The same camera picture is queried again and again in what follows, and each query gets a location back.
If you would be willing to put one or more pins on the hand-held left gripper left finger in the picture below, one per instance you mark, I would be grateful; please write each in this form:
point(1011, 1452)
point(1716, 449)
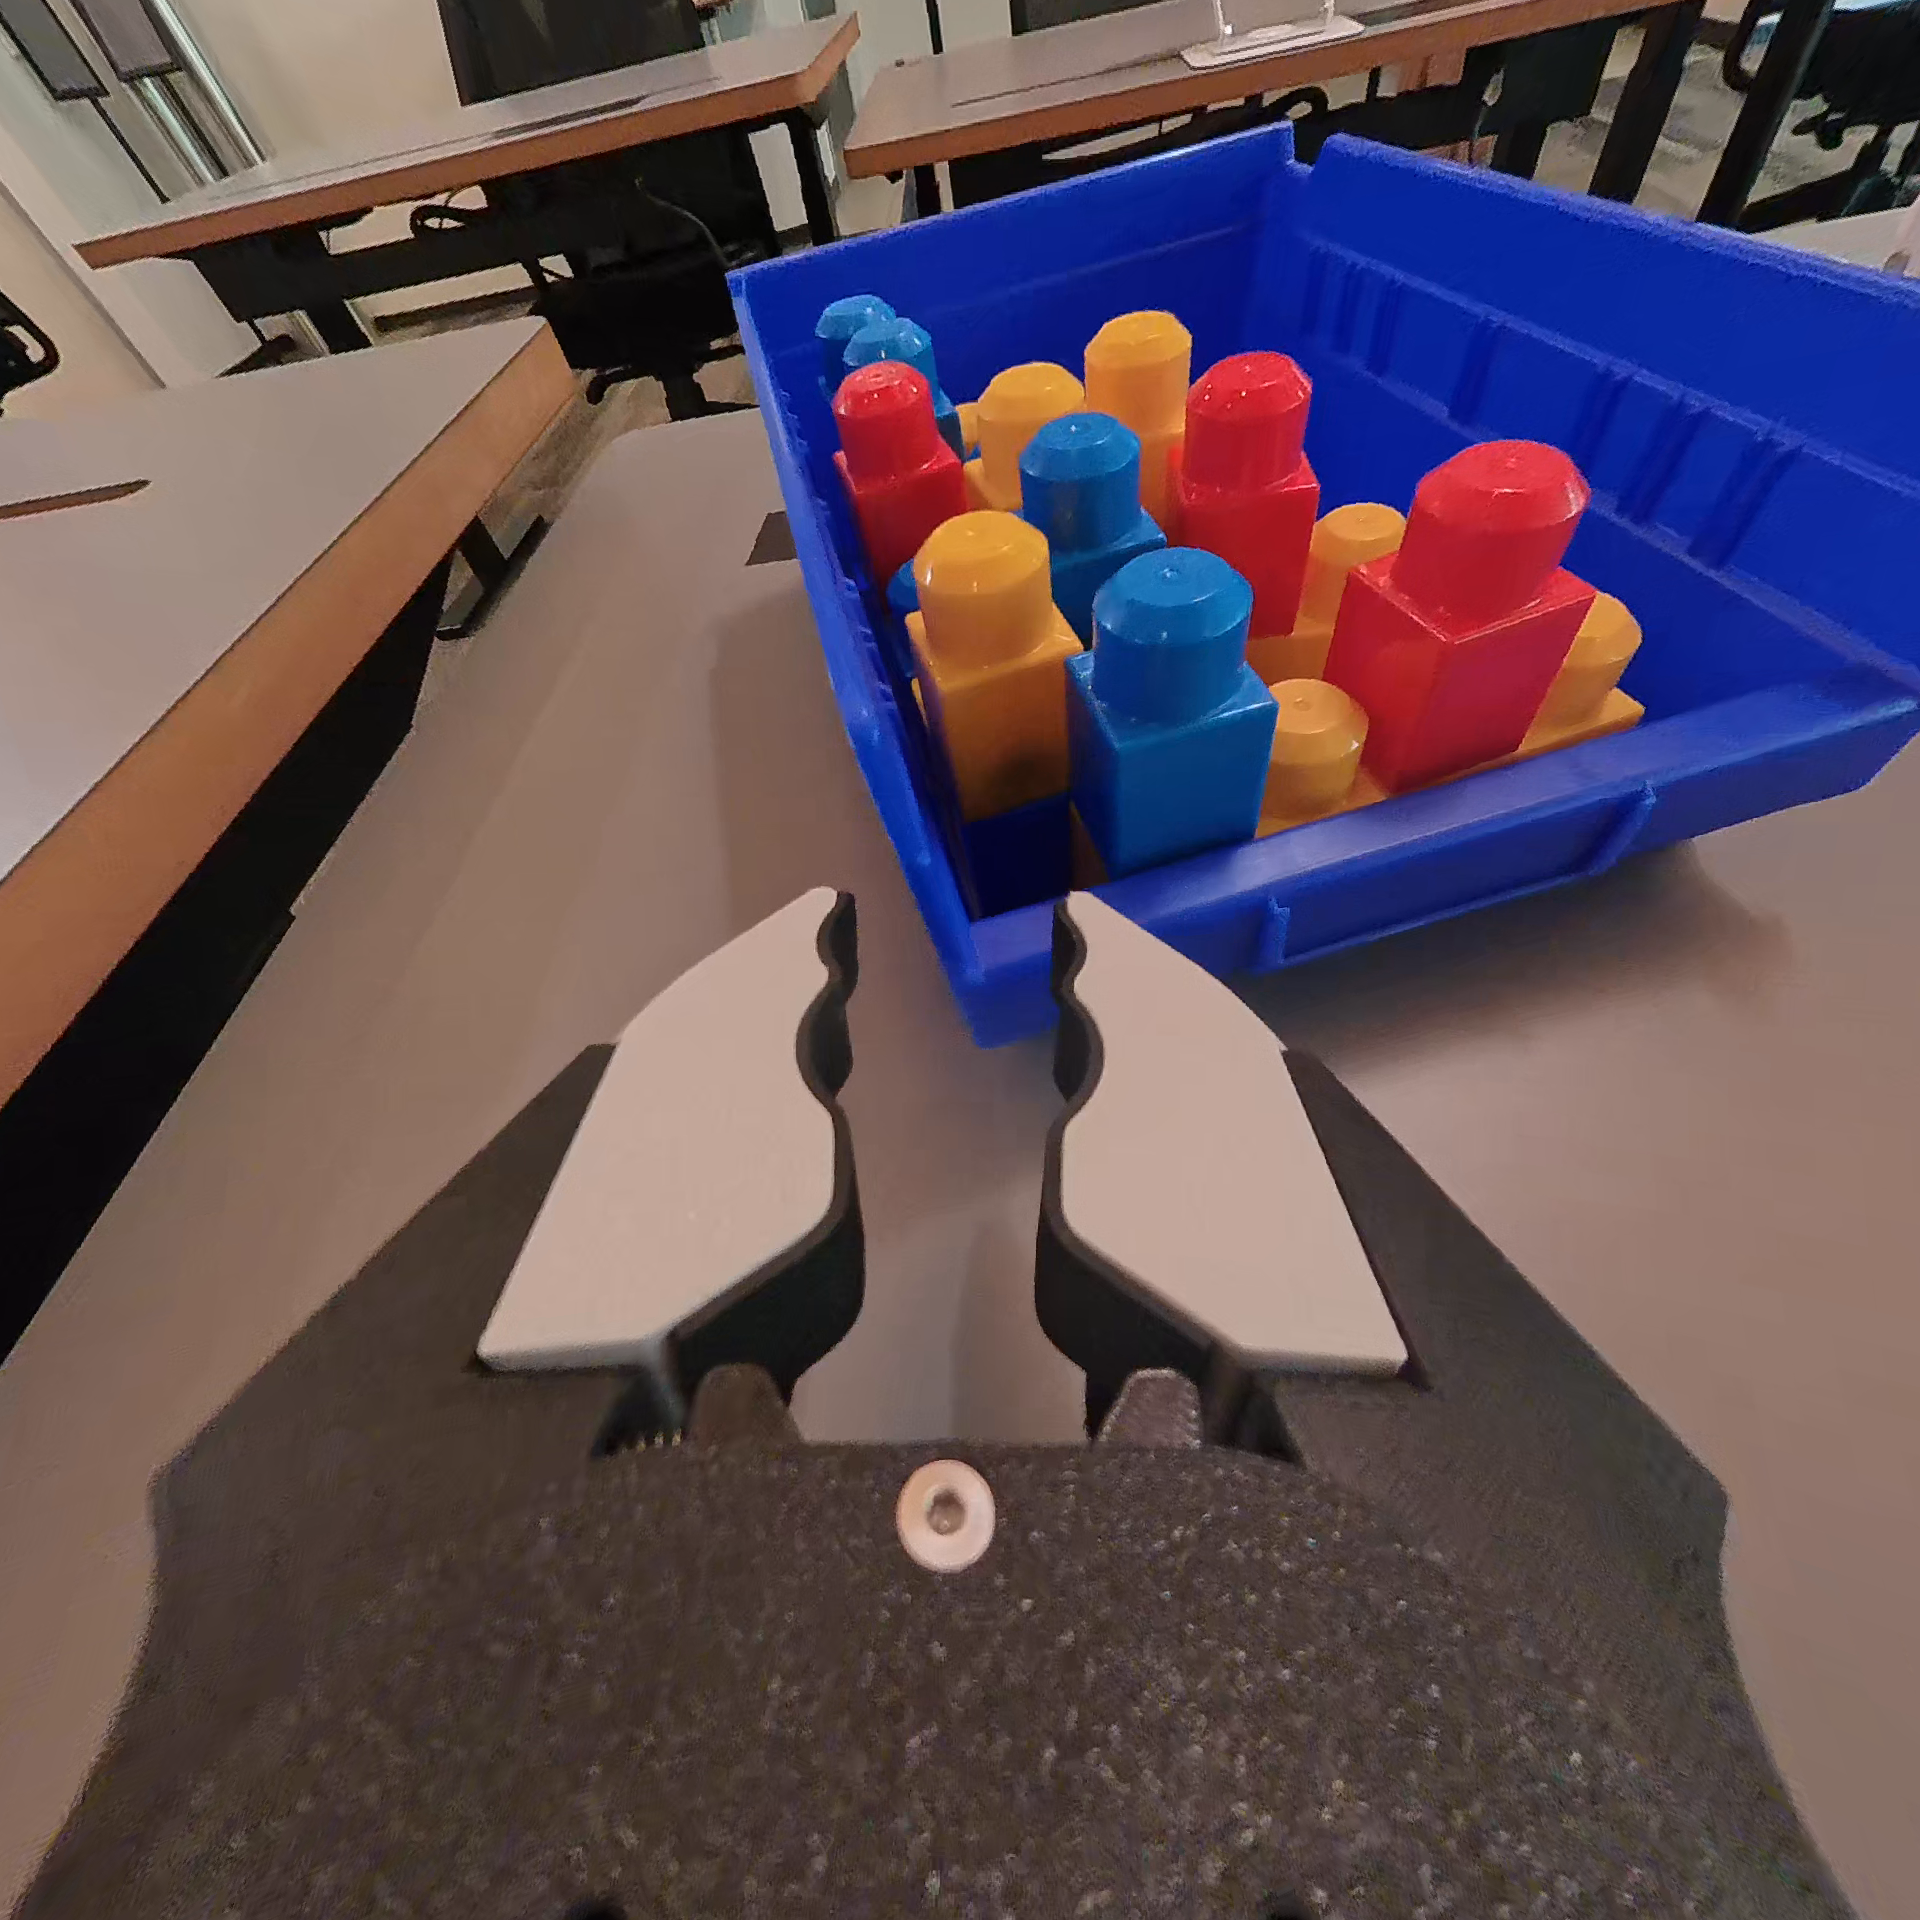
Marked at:
point(674, 1185)

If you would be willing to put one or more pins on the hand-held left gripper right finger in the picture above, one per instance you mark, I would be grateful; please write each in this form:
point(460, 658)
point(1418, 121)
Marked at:
point(1230, 1200)

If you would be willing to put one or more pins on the blue plastic bin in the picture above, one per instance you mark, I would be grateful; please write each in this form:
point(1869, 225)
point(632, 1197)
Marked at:
point(1349, 914)

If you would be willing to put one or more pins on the group of assorted toy blocks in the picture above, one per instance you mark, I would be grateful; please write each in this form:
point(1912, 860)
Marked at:
point(1170, 721)

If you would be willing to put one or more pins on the black tape patch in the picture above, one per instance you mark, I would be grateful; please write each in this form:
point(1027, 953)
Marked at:
point(772, 542)

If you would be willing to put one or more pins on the grey wood-edged desk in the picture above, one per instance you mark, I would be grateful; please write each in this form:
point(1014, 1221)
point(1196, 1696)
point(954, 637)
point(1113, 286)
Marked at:
point(225, 524)
point(1050, 82)
point(450, 149)

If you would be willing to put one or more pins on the black office chair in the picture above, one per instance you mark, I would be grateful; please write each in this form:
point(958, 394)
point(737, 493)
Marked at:
point(629, 300)
point(1828, 89)

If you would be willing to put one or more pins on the dark panel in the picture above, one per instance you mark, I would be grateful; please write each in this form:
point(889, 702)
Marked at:
point(569, 45)

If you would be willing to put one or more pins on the white stand base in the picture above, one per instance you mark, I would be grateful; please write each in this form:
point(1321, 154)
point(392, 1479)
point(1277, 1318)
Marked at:
point(1276, 45)

